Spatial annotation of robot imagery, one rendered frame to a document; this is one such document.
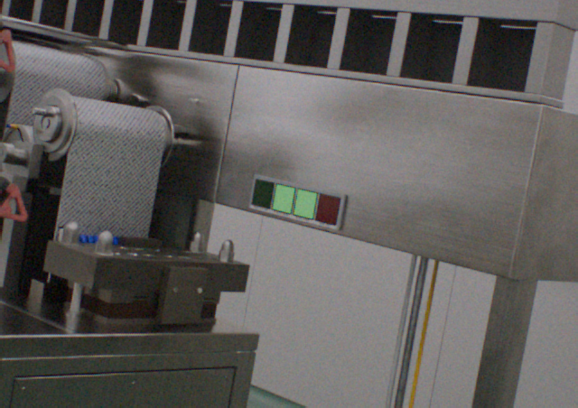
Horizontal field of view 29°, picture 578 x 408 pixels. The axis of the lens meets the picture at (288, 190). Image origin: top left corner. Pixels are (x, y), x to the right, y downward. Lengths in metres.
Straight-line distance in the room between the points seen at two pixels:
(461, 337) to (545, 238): 2.82
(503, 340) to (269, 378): 3.45
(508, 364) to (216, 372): 0.58
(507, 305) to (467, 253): 0.18
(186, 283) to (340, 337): 3.01
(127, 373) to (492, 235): 0.72
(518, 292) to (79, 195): 0.88
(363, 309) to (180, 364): 2.95
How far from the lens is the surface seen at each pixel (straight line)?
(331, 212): 2.14
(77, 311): 2.17
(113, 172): 2.31
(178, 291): 2.19
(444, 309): 4.82
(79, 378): 2.05
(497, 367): 2.11
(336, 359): 5.19
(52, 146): 2.27
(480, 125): 1.96
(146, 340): 2.12
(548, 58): 1.92
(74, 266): 2.13
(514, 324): 2.09
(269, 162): 2.27
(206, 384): 2.26
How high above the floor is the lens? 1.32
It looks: 3 degrees down
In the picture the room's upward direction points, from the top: 10 degrees clockwise
